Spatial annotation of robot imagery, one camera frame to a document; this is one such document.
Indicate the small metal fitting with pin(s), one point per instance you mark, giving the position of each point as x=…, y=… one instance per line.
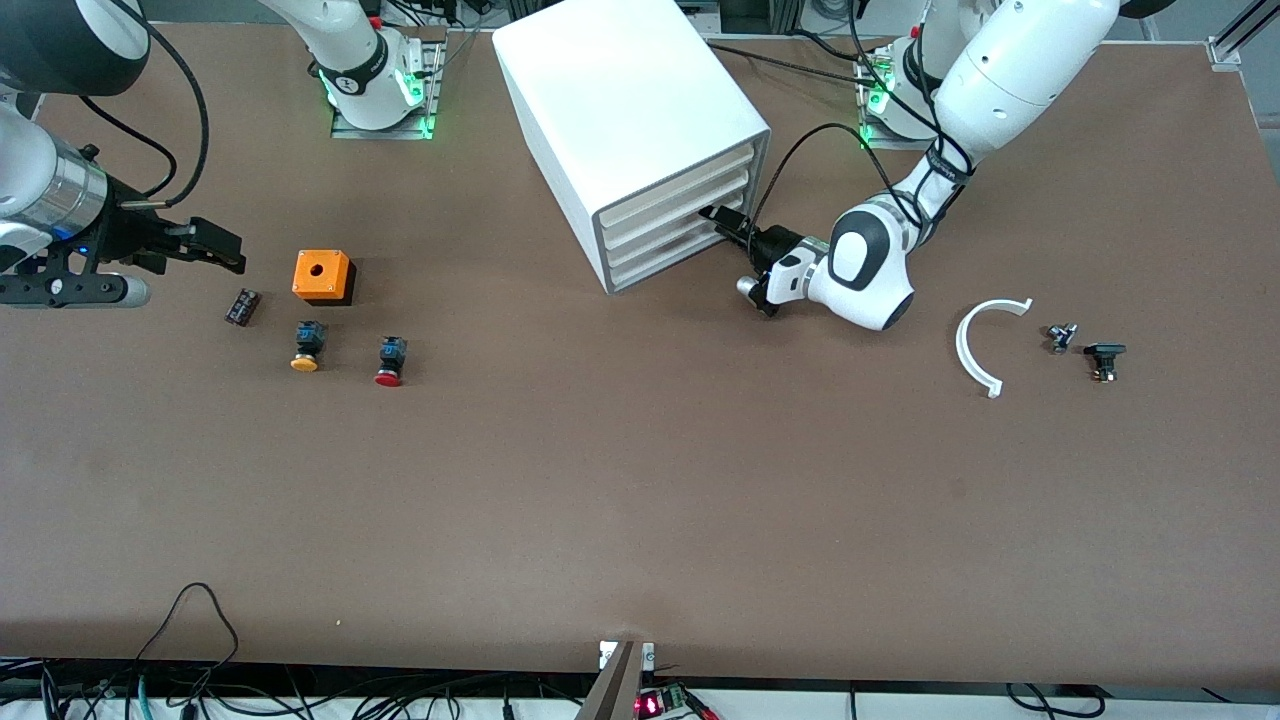
x=1060, y=338

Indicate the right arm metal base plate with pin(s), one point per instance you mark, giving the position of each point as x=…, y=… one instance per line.
x=432, y=90

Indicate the white drawer cabinet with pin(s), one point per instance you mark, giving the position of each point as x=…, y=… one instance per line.
x=620, y=90

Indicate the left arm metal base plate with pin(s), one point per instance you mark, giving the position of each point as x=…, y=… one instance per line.
x=870, y=135

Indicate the yellow push button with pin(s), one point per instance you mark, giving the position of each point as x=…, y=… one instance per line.
x=306, y=348

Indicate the black square push button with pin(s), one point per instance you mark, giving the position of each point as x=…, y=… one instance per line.
x=1104, y=351

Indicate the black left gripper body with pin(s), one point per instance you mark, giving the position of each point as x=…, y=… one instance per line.
x=775, y=243

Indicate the aluminium frame profile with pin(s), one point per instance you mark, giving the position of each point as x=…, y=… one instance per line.
x=1240, y=30

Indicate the white post bracket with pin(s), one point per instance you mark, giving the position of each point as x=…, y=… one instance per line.
x=605, y=655

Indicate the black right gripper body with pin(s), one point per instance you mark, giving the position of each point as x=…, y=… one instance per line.
x=128, y=232

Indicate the red push button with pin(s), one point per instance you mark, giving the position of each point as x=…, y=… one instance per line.
x=390, y=360

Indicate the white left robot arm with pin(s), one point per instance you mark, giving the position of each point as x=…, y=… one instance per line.
x=1010, y=80

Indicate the circuit board with red display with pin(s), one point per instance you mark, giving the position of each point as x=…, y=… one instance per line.
x=650, y=705

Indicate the white plastic drawer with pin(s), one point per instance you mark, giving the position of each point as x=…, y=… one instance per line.
x=680, y=251
x=660, y=240
x=680, y=209
x=680, y=188

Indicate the brown camera post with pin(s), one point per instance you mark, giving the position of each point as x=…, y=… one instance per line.
x=615, y=690

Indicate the small black contact block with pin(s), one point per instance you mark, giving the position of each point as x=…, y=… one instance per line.
x=243, y=307

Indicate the orange box with black base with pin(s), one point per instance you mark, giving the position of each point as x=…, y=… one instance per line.
x=320, y=272

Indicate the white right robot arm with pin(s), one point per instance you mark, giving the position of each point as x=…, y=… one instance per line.
x=360, y=50

